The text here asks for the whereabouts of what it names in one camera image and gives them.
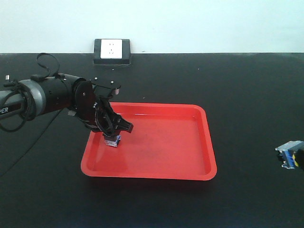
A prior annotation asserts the red mushroom push button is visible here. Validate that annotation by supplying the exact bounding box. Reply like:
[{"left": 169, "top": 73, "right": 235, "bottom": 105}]
[{"left": 104, "top": 135, "right": 121, "bottom": 147}]

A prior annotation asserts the black white power socket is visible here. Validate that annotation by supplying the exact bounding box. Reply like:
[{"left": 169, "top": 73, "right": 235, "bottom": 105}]
[{"left": 93, "top": 38, "right": 132, "bottom": 66}]

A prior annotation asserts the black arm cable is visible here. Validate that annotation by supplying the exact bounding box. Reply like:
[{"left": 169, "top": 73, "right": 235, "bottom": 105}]
[{"left": 0, "top": 53, "right": 63, "bottom": 178}]

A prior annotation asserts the yellow mushroom push button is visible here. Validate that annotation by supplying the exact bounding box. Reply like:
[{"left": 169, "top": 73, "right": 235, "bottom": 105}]
[{"left": 275, "top": 141, "right": 304, "bottom": 170}]

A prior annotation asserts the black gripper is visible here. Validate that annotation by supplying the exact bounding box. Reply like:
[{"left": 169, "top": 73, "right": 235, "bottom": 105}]
[{"left": 74, "top": 80, "right": 133, "bottom": 137}]

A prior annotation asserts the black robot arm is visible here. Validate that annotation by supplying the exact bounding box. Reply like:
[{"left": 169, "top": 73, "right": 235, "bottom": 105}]
[{"left": 0, "top": 74, "right": 133, "bottom": 137}]

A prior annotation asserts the red plastic tray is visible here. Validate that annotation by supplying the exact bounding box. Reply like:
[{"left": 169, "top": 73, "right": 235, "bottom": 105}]
[{"left": 81, "top": 102, "right": 217, "bottom": 181}]

